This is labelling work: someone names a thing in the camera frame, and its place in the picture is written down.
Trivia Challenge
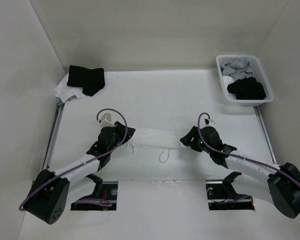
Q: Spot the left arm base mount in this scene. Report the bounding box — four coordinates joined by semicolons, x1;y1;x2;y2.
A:
66;174;119;211

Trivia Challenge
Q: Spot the grey tank top in basket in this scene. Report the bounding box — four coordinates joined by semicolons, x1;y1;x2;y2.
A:
220;58;254;80

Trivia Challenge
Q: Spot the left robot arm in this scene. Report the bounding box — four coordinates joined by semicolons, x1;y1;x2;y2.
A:
19;121;136;225

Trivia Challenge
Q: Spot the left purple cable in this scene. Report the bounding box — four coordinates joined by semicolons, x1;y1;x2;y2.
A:
18;108;128;213

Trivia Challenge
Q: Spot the white plastic laundry basket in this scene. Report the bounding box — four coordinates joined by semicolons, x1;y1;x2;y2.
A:
215;54;274;107

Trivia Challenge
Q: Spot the folded black tank top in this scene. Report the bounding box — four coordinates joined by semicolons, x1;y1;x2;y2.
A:
67;65;106;97

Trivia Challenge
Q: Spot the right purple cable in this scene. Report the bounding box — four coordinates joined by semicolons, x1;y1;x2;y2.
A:
197;112;300;215

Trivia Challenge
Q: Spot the left metal table rail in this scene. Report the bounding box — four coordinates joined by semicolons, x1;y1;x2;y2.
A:
41;104;65;171

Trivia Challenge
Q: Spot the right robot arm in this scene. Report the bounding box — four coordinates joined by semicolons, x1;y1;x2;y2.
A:
180;126;300;219

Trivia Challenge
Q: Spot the purple cable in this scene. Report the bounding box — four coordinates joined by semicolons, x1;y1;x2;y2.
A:
18;108;128;213
197;112;300;215

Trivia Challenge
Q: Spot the white garment in basket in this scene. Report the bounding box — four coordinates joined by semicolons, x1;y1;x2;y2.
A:
222;75;234;95

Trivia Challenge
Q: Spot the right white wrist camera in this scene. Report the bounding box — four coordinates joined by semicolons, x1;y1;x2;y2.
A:
204;118;216;126

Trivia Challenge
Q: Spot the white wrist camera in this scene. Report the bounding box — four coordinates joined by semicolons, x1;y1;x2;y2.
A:
204;118;216;126
99;113;115;128

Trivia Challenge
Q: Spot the folded white tank top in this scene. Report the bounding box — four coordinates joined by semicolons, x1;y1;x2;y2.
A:
55;73;86;104

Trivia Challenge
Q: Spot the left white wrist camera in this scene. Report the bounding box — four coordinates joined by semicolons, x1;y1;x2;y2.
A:
99;113;115;128

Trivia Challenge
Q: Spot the white tank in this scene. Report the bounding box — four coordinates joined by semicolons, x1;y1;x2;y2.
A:
55;73;86;104
123;127;181;164

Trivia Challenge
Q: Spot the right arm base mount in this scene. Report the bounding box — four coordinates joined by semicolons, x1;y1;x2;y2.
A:
205;171;255;211

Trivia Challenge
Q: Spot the black tank top in basket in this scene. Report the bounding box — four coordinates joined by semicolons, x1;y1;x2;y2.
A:
227;77;266;100

